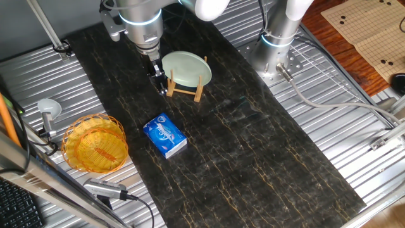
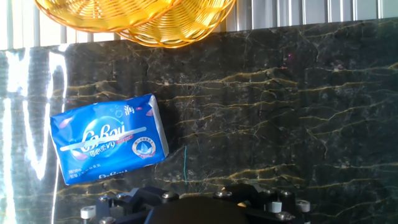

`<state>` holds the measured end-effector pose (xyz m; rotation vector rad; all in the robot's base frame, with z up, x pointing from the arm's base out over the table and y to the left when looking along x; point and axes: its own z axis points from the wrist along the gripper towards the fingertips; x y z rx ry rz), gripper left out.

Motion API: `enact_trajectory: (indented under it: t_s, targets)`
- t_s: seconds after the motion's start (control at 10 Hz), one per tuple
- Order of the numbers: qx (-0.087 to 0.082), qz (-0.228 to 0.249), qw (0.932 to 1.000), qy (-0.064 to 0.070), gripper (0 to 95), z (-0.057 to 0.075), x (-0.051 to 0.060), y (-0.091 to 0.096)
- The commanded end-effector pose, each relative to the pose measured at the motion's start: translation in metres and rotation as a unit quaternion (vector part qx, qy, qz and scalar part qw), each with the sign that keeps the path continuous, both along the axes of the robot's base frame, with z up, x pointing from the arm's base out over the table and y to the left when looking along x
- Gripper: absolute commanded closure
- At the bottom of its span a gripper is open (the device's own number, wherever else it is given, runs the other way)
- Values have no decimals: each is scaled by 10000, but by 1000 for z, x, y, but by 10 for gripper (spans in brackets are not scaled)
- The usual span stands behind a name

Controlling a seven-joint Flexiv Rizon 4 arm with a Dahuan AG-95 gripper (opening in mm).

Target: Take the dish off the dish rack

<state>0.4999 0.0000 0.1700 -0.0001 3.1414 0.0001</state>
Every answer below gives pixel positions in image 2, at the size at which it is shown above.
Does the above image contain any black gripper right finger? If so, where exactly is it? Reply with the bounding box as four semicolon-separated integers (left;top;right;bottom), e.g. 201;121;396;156
213;183;312;224

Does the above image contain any black marble pattern mat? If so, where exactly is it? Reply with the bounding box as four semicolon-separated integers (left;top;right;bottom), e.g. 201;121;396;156
0;17;398;224

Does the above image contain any yellow wicker basket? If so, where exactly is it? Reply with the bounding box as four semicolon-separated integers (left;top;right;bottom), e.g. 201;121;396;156
116;0;237;49
33;0;184;34

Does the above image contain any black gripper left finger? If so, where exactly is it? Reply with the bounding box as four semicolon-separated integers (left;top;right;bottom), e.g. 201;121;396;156
80;185;180;224

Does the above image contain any blue tissue pack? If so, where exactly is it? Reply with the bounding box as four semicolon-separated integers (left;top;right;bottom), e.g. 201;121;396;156
49;93;170;186

